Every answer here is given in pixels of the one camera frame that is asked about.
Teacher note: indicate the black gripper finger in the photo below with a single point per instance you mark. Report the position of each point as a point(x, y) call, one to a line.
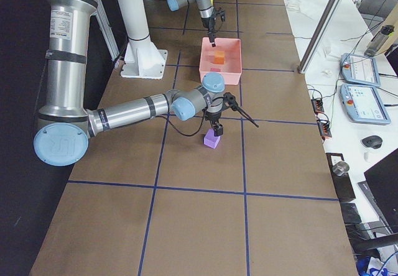
point(211, 37)
point(217, 129)

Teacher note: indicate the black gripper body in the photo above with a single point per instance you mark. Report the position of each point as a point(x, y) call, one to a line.
point(214, 117)
point(209, 23)

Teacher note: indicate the purple foam block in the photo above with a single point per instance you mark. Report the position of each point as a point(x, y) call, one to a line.
point(210, 140)

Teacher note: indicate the orange foam block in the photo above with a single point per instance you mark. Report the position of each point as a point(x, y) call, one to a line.
point(219, 57)

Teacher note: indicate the pink plastic bin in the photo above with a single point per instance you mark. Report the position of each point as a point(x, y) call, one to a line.
point(232, 68)

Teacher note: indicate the lower teach pendant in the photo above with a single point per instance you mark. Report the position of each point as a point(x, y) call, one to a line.
point(363, 104)

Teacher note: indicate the teach pendant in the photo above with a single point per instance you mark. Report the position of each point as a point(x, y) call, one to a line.
point(363, 104)
point(359, 69)

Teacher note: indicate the upper teach pendant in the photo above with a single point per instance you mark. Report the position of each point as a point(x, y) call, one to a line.
point(359, 69)

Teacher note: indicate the black computer mouse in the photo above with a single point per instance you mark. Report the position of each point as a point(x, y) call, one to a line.
point(374, 142)

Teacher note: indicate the clear water bottle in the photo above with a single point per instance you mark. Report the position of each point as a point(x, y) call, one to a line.
point(378, 40)

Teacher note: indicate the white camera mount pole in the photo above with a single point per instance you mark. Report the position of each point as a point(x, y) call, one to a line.
point(142, 59)

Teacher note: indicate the aluminium frame post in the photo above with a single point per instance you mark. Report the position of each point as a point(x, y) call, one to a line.
point(318, 34)

